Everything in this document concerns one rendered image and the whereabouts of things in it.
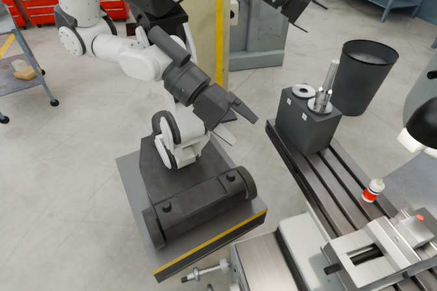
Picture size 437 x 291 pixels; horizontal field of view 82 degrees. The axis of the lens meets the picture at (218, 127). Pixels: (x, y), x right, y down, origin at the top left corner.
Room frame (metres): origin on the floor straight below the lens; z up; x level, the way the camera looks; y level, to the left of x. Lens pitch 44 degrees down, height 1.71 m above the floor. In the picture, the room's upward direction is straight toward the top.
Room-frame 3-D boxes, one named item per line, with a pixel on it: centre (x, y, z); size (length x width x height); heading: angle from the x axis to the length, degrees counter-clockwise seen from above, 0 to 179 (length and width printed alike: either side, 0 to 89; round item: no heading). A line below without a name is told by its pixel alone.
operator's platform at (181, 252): (0.90, 0.21, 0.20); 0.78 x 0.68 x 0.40; 29
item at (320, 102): (0.73, -0.37, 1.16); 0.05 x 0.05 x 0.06
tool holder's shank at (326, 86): (0.73, -0.37, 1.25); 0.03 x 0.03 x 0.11
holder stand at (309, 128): (0.78, -0.35, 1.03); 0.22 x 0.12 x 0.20; 23
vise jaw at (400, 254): (0.28, -0.46, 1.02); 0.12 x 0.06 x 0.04; 18
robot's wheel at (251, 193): (0.82, -0.14, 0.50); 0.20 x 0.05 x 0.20; 29
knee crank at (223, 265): (0.36, 0.05, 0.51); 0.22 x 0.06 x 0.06; 106
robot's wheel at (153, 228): (0.56, 0.32, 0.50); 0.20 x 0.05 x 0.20; 29
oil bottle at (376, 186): (0.47, -0.52, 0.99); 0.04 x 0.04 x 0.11
